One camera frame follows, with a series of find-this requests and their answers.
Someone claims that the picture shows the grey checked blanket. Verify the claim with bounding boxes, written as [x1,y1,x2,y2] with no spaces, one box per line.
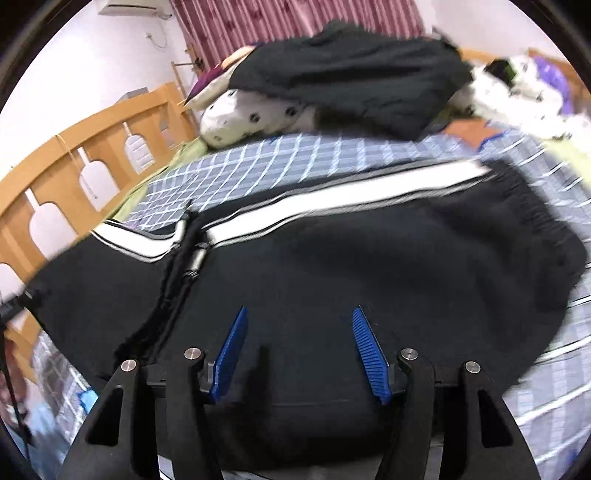
[32,124,591,480]

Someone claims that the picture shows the white flower print quilt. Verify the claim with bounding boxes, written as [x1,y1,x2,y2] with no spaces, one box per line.
[455,54,575,139]

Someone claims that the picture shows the wooden bed frame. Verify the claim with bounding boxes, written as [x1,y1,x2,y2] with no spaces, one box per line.
[0,46,585,384]

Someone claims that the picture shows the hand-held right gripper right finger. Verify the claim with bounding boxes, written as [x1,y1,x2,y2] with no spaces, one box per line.
[352,305,542,480]

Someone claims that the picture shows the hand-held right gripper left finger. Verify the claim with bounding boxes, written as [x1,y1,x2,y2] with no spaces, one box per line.
[58,305,250,480]

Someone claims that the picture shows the purple patterned pillow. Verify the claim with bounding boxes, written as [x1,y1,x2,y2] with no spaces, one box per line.
[182,46,259,110]

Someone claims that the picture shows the white air conditioner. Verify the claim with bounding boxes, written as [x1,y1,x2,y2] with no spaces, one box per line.
[102,0,174,20]

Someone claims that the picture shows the red patterned curtain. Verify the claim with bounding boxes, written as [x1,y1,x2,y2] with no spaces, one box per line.
[168,0,426,70]

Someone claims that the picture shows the wooden rack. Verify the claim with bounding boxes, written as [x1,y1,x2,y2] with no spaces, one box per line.
[171,44,204,93]

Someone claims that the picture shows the white flower print pillow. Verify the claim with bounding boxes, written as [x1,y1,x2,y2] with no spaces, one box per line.
[199,90,324,149]

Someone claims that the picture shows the black cable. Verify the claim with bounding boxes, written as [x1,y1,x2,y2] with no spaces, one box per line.
[0,323,35,446]

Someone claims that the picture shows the pile of black clothes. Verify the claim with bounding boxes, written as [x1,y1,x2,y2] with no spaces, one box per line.
[228,21,474,141]

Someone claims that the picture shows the purple plush toy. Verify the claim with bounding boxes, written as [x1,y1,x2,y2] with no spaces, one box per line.
[536,58,573,114]

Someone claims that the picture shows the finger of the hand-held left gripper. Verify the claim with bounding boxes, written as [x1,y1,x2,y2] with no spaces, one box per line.
[0,286,49,326]

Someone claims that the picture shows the black pants with white stripe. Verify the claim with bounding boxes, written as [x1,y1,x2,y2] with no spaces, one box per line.
[28,159,587,476]

